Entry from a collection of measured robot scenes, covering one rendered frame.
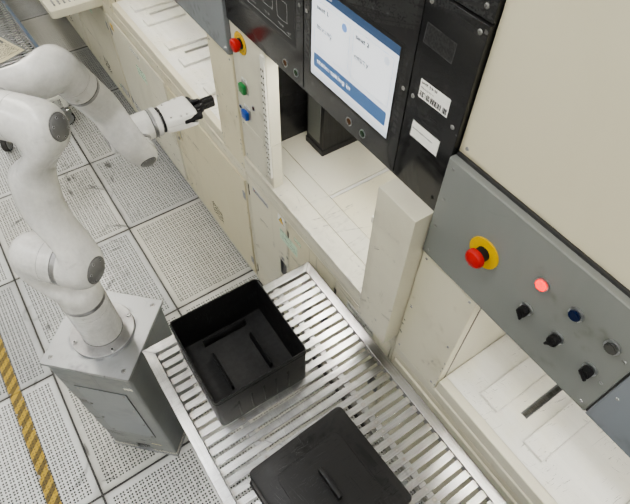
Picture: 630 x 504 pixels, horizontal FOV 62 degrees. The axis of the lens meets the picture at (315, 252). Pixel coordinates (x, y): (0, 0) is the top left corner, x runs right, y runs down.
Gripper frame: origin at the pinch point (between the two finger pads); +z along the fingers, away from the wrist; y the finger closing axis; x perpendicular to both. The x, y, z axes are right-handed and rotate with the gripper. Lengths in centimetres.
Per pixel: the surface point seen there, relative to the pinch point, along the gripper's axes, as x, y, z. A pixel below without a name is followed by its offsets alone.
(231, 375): -43, 62, -31
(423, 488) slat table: -44, 116, -5
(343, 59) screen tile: 37, 49, 12
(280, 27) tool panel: 31.7, 23.8, 12.4
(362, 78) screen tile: 36, 56, 12
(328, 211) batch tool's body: -33, 33, 23
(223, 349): -43, 53, -29
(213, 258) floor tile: -120, -34, 2
